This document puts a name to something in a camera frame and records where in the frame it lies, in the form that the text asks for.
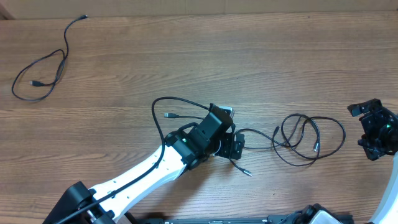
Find black cable silver plugs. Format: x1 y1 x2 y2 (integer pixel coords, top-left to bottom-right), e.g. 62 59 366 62
229 113 347 176

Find black cable micro plug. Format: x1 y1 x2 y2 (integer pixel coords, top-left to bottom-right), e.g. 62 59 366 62
164 113 303 150

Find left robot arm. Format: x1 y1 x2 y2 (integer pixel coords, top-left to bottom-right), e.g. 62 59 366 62
45 104 244 223

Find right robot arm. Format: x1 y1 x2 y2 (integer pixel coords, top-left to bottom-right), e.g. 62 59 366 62
347 99 397 223

